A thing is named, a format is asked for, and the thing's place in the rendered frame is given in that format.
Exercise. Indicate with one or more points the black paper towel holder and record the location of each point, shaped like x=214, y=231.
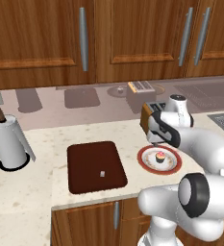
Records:
x=2, y=167

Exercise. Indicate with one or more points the small white cube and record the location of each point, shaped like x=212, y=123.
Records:
x=102, y=174

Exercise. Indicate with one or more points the wide wooden wall cupboard door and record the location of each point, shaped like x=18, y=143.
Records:
x=36, y=38

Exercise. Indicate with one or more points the dark brown rectangular tray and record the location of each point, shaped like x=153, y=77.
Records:
x=95, y=166

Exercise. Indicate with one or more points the wooden base cupboard door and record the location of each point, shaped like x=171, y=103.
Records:
x=84, y=226

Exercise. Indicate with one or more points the pink-frosted cupcake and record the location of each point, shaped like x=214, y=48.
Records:
x=160, y=157

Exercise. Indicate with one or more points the orange and silver toaster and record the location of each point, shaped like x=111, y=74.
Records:
x=145, y=117

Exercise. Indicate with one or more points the wooden base cupboard front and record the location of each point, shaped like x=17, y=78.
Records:
x=131, y=224

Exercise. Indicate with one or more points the white paper towel roll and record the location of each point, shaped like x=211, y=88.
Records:
x=8, y=141

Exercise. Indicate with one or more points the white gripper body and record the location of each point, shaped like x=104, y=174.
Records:
x=154, y=128

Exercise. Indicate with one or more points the narrow wooden wall cupboard door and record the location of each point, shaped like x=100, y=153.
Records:
x=219, y=38

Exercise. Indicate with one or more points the red-rimmed white plate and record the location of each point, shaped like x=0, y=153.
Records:
x=148, y=161

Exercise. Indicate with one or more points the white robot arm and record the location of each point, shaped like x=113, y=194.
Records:
x=209, y=150

